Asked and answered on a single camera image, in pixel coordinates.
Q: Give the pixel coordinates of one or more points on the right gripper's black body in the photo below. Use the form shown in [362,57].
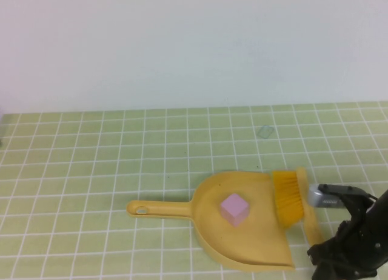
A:
[354,252]

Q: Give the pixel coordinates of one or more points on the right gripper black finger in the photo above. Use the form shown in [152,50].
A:
[323,271]
[322,252]

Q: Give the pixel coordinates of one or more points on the yellow plastic hand brush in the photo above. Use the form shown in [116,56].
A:
[288,198]

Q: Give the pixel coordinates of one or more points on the yellow plastic dustpan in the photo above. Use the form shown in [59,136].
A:
[257,237]

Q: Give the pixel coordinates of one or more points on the pink foam cube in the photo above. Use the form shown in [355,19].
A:
[233,208]

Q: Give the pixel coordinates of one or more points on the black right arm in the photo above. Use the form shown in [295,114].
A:
[382,225]

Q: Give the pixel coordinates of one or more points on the small clear plastic piece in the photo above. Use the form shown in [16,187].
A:
[266,132]

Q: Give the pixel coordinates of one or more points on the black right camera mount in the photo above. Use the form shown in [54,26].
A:
[352,212]

